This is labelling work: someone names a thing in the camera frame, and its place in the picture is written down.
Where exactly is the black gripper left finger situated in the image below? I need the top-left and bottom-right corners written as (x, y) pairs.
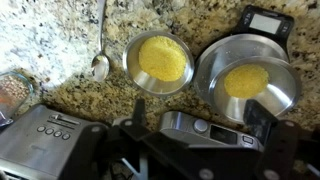
top-left (59, 97), bottom-right (158, 180)

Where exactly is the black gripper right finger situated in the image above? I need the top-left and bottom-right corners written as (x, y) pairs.
top-left (243, 99), bottom-right (320, 180)

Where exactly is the metal spoon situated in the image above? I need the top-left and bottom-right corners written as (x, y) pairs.
top-left (90, 0), bottom-right (111, 83)

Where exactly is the stainless steel bowl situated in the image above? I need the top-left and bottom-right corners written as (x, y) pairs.
top-left (208, 55), bottom-right (303, 124)
top-left (122, 30), bottom-right (196, 98)

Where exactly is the yellow sugar pile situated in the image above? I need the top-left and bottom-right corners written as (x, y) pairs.
top-left (138, 35), bottom-right (188, 83)
top-left (223, 63), bottom-right (270, 99)

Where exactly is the black kitchen scale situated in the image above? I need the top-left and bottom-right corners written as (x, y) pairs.
top-left (193, 4), bottom-right (295, 101)

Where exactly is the silver toaster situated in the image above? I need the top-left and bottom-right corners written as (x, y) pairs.
top-left (0, 103), bottom-right (109, 180)

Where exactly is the glass jar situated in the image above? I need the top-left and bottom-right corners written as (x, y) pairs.
top-left (0, 70), bottom-right (35, 128)

